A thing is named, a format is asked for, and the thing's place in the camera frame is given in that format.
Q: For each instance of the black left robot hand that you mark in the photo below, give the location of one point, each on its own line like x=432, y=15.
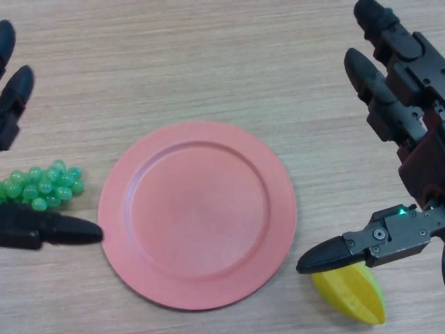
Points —
x=52, y=228

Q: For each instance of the pink round plate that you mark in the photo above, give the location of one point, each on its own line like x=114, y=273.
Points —
x=198, y=215

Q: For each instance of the green grape bunch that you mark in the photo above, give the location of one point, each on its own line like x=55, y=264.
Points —
x=45, y=186

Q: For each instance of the yellow starfruit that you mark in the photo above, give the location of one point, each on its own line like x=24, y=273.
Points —
x=351, y=295

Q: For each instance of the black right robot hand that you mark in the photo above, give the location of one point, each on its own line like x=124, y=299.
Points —
x=424, y=104

